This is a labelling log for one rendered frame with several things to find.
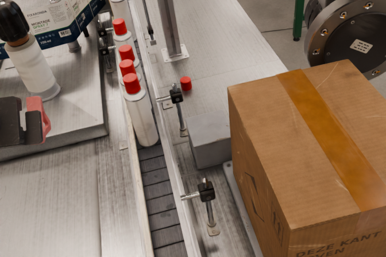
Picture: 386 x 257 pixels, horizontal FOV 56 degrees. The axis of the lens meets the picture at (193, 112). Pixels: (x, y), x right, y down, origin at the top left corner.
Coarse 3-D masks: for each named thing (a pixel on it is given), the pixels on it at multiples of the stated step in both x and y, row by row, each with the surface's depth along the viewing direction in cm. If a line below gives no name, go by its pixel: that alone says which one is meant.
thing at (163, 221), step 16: (128, 0) 152; (160, 144) 92; (144, 160) 89; (160, 160) 88; (144, 176) 85; (160, 176) 85; (144, 192) 82; (160, 192) 81; (160, 208) 78; (176, 208) 78; (160, 224) 76; (176, 224) 75; (160, 240) 73; (176, 240) 73; (160, 256) 71; (176, 256) 70
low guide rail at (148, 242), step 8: (120, 72) 110; (128, 112) 96; (128, 120) 94; (128, 128) 92; (136, 152) 86; (136, 160) 84; (136, 168) 83; (136, 176) 81; (136, 184) 79; (144, 200) 77; (144, 208) 75; (144, 216) 73; (144, 224) 72; (144, 232) 71; (144, 240) 70; (152, 248) 69; (152, 256) 67
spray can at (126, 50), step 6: (120, 48) 88; (126, 48) 88; (120, 54) 88; (126, 54) 87; (132, 54) 88; (132, 60) 89; (138, 60) 91; (138, 66) 90; (138, 72) 91; (144, 84) 95; (150, 108) 101
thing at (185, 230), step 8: (136, 24) 120; (136, 32) 116; (144, 56) 106; (144, 64) 103; (152, 88) 95; (152, 96) 93; (152, 104) 91; (160, 120) 86; (160, 128) 84; (160, 136) 82; (168, 152) 79; (168, 160) 77; (168, 168) 76; (176, 184) 72; (176, 192) 71; (176, 200) 70; (184, 216) 67; (184, 224) 66; (184, 232) 65; (184, 240) 64; (192, 248) 63; (192, 256) 62
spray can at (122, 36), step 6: (120, 18) 99; (114, 24) 97; (120, 24) 97; (114, 30) 99; (120, 30) 98; (126, 30) 99; (114, 36) 100; (120, 36) 99; (126, 36) 99; (120, 42) 100; (126, 42) 100; (132, 42) 102; (132, 48) 102
